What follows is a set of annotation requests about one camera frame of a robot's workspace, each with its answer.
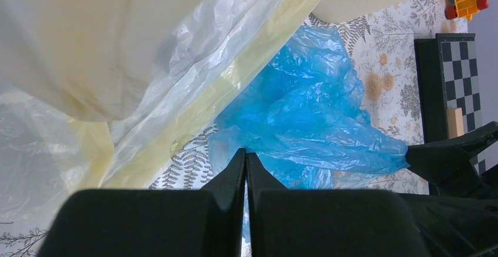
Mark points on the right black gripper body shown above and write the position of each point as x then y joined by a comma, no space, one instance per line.
461,219

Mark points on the large translucent white bag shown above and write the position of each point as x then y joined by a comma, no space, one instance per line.
100,93

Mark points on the orange toy car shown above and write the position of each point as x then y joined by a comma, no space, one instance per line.
464,8

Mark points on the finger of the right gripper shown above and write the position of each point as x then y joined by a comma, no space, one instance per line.
447,164

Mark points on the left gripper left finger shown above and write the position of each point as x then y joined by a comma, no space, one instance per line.
203,222

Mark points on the small wooden block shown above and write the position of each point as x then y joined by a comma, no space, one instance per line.
455,122

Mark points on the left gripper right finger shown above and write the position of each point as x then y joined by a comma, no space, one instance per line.
287,222

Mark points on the black white checkerboard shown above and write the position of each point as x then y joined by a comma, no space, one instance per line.
446,70

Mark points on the blue plastic trash bag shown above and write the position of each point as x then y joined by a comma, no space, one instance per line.
302,117

